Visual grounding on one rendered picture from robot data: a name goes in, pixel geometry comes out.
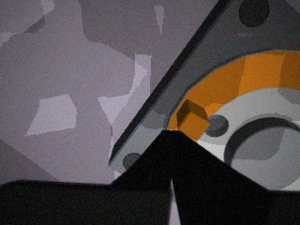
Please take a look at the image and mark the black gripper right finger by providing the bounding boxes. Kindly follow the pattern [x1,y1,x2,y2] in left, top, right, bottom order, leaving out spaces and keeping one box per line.
[172,130,300,225]

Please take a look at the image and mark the orange round plate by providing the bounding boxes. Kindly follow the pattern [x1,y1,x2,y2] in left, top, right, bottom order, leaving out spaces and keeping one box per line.
[165,47,300,162]

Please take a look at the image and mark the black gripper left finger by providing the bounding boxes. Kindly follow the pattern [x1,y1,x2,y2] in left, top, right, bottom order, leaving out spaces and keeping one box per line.
[0,130,174,225]

